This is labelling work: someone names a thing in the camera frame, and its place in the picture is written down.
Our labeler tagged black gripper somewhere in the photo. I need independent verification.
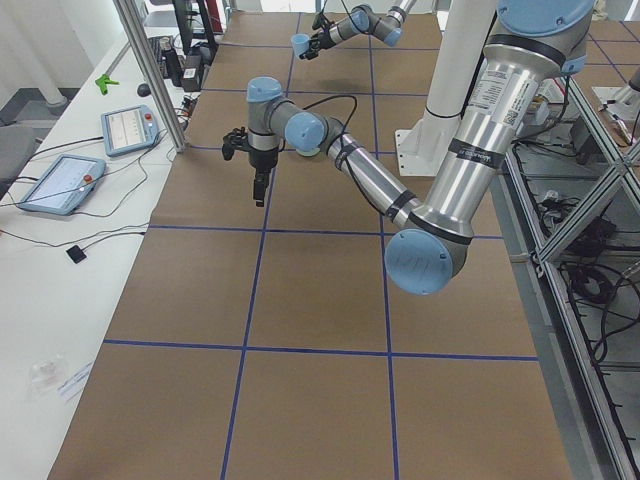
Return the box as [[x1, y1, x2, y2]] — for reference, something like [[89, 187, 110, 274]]
[[301, 27, 338, 60], [249, 148, 278, 208]]

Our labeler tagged light blue plastic cup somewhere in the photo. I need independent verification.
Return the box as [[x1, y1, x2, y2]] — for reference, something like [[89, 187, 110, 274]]
[[291, 33, 310, 57]]

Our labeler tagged light green bowl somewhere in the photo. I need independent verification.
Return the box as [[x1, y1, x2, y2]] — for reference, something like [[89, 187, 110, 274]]
[[295, 147, 320, 157]]

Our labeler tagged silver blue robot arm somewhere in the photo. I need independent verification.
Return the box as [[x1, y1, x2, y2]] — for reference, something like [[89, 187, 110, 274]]
[[239, 1, 593, 295], [291, 1, 416, 60]]

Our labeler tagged black orange adapter box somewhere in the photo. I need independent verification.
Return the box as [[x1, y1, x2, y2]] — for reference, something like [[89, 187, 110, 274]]
[[179, 96, 197, 117]]

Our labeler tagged black box with label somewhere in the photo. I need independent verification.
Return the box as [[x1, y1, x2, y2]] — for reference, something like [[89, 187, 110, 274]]
[[181, 46, 211, 93]]

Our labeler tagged black bottle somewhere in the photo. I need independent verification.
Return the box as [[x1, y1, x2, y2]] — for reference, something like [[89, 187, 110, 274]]
[[160, 37, 183, 87]]

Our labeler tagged far teach pendant tablet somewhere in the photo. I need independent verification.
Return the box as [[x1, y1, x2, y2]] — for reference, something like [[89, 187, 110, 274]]
[[100, 105, 159, 157]]

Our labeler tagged teach pendant tablet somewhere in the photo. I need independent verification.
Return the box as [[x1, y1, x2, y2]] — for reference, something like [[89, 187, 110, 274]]
[[100, 105, 159, 157], [17, 154, 106, 216]]

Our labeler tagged black computer mouse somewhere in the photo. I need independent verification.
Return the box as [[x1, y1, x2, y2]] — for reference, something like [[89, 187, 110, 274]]
[[136, 83, 151, 97]]

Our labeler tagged green plastic clamp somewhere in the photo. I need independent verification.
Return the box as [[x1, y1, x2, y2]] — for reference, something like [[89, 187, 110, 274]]
[[94, 74, 119, 95]]

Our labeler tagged small black square pad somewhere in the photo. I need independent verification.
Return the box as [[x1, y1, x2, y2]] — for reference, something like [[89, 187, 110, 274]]
[[66, 245, 87, 264]]

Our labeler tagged near teach pendant tablet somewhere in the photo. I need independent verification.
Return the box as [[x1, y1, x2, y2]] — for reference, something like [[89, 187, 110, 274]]
[[17, 154, 106, 216]]

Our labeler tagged white paper slip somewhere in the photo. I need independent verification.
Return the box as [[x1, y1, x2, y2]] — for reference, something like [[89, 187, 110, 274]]
[[57, 362, 94, 403]]

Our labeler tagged clear plastic bag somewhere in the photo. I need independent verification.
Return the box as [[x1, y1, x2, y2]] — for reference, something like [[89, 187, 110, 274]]
[[26, 353, 67, 401]]

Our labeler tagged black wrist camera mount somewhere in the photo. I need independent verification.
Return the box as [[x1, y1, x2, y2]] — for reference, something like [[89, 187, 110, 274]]
[[222, 127, 250, 161], [312, 12, 333, 31]]

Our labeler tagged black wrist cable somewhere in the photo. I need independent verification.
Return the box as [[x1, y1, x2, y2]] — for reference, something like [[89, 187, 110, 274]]
[[299, 94, 396, 221]]

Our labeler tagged aluminium frame post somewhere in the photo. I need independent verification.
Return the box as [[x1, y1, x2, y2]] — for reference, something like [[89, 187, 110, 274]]
[[113, 0, 186, 153]]

